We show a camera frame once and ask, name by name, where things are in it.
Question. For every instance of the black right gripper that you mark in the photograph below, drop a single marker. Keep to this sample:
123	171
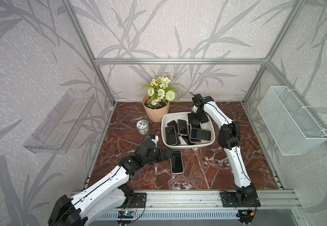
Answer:
203	119

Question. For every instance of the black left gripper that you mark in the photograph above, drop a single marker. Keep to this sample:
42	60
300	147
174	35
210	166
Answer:
167	157

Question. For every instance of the phone with pink case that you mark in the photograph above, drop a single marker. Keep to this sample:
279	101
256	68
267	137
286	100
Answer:
177	162

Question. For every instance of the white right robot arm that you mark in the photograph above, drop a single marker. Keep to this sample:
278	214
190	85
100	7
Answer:
245	194

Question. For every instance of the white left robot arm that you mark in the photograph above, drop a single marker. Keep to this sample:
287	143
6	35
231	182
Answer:
111	192

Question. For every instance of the phone pink case lying right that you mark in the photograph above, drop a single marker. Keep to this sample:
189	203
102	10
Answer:
200	134

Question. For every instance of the large phone grey case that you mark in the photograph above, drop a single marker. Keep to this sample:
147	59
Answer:
170	136

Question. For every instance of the phone pink case in box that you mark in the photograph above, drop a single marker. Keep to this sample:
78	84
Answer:
182	127

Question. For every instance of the white plastic storage box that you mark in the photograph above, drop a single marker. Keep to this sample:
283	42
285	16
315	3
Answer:
207	126

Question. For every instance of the dark phone back of box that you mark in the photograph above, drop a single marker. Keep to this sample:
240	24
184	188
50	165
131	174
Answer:
173	123

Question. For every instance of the round tin with cartoon lid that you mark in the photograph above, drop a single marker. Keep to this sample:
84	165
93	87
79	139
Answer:
143	127

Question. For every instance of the beige flower pot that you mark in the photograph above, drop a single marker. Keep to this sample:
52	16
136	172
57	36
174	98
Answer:
155	115

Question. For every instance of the white and green artificial flowers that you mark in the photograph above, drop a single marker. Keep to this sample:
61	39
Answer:
161	92

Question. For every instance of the left circuit board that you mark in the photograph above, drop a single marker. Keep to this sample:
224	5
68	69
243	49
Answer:
126	214

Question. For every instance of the circuit board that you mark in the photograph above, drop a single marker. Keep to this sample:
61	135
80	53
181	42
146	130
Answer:
126	214
245	214

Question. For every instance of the right circuit board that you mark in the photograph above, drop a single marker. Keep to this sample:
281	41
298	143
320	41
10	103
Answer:
245	214

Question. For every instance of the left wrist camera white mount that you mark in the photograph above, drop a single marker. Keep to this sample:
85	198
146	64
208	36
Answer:
153	138

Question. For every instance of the white wire mesh basket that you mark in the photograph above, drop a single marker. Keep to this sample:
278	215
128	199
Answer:
292	127

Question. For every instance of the clear acrylic wall shelf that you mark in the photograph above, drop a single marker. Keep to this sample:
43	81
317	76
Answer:
59	129

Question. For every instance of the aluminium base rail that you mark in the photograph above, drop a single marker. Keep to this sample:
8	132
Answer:
199	204

